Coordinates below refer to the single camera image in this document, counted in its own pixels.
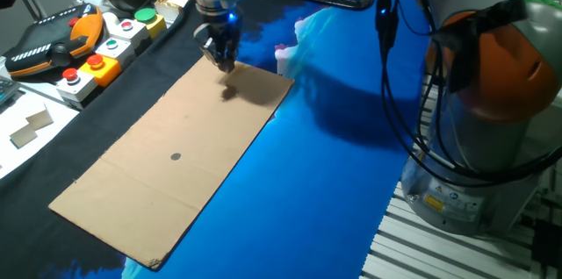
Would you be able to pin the blue printed cloth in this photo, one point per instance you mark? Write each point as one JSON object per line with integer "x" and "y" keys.
{"x": 316, "y": 209}

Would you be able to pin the white paper sheet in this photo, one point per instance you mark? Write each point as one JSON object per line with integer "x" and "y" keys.
{"x": 48, "y": 138}

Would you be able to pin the brown cardboard sheet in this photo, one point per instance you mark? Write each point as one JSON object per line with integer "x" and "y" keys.
{"x": 175, "y": 130}

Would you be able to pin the dark round target mark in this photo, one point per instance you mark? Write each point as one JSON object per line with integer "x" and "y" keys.
{"x": 175, "y": 156}

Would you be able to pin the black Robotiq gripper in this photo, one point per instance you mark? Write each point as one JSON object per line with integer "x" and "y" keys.
{"x": 224, "y": 33}

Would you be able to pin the grey keypad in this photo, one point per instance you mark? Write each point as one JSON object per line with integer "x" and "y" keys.
{"x": 6, "y": 90}

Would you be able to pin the grey box red button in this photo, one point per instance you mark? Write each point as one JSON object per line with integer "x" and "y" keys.
{"x": 77, "y": 88}
{"x": 129, "y": 32}

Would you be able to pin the grey box green-white button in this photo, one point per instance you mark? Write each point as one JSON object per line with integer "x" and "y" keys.
{"x": 116, "y": 51}

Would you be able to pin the small cardboard square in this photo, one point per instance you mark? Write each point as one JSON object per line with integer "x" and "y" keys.
{"x": 39, "y": 119}
{"x": 23, "y": 135}

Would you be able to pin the orange box red button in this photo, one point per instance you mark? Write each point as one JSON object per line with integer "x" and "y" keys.
{"x": 103, "y": 73}

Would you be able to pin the yellow box green button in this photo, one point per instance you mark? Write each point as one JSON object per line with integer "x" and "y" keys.
{"x": 151, "y": 24}

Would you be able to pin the small printed cardboard box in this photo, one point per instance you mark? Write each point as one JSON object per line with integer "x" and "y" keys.
{"x": 169, "y": 5}

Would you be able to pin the black orange teach pendant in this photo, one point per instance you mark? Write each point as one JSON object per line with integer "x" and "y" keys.
{"x": 48, "y": 42}

